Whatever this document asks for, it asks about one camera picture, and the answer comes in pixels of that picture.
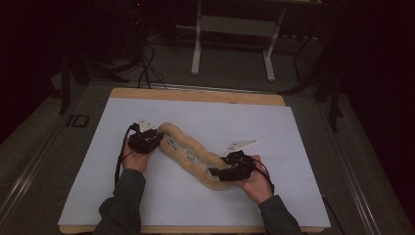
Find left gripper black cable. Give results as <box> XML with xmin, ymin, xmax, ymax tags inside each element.
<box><xmin>114</xmin><ymin>122</ymin><xmax>139</xmax><ymax>188</ymax></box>

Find metal floor rail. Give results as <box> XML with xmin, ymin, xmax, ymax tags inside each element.
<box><xmin>321</xmin><ymin>107</ymin><xmax>383</xmax><ymax>235</ymax></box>
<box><xmin>0</xmin><ymin>125</ymin><xmax>65</xmax><ymax>223</ymax></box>

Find person's right hand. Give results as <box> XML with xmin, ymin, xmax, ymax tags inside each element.
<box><xmin>234</xmin><ymin>154</ymin><xmax>276</xmax><ymax>206</ymax></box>

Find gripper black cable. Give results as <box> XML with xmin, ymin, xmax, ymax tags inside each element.
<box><xmin>114</xmin><ymin>122</ymin><xmax>139</xmax><ymax>188</ymax></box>
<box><xmin>254</xmin><ymin>158</ymin><xmax>276</xmax><ymax>195</ymax></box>

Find black rectangular floor bracket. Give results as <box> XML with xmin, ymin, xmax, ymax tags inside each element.
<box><xmin>66</xmin><ymin>114</ymin><xmax>90</xmax><ymax>128</ymax></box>

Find white metal desk frame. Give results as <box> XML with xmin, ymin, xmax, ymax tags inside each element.
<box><xmin>190</xmin><ymin>0</ymin><xmax>288</xmax><ymax>83</ymax></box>

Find black floor cables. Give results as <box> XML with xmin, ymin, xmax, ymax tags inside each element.
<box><xmin>136</xmin><ymin>38</ymin><xmax>169</xmax><ymax>90</ymax></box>

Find thin black cable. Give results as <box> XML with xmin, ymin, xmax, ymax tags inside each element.
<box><xmin>320</xmin><ymin>194</ymin><xmax>346</xmax><ymax>235</ymax></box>

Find person's left hand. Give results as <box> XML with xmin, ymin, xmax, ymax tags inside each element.
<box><xmin>121</xmin><ymin>142</ymin><xmax>155</xmax><ymax>174</ymax></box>

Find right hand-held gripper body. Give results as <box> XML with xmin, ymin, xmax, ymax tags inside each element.
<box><xmin>221</xmin><ymin>139</ymin><xmax>258</xmax><ymax>182</ymax></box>

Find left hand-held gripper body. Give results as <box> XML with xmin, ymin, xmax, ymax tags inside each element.
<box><xmin>127</xmin><ymin>117</ymin><xmax>162</xmax><ymax>155</ymax></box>

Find black metal stand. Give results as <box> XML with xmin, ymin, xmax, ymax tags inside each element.
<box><xmin>58</xmin><ymin>53</ymin><xmax>131</xmax><ymax>116</ymax></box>
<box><xmin>280</xmin><ymin>65</ymin><xmax>346</xmax><ymax>133</ymax></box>

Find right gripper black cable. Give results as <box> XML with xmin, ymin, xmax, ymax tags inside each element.
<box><xmin>254</xmin><ymin>158</ymin><xmax>276</xmax><ymax>195</ymax></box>

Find white paper sheet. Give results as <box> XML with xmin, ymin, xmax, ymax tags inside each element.
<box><xmin>58</xmin><ymin>97</ymin><xmax>331</xmax><ymax>228</ymax></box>

